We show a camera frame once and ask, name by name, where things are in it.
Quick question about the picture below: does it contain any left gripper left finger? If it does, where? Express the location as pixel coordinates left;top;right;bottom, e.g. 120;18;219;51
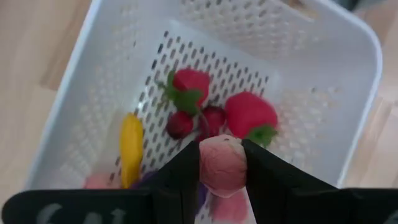
1;140;200;224

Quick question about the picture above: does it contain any yellow toy chili pepper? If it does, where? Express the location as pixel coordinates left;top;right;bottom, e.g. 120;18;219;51
119;113;145;190

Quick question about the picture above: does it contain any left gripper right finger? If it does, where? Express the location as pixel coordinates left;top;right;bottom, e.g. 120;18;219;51
241;138;398;224

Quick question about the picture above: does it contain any red toy strawberry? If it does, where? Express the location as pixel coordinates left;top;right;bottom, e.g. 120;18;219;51
155;68;211;116
224;91;279;149

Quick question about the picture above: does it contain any red toy cherry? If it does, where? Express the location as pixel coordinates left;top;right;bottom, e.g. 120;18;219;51
166;111;194;140
198;105;227;141

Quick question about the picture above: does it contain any white perforated plastic basket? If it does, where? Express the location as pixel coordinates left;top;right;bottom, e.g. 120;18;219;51
24;0;383;224

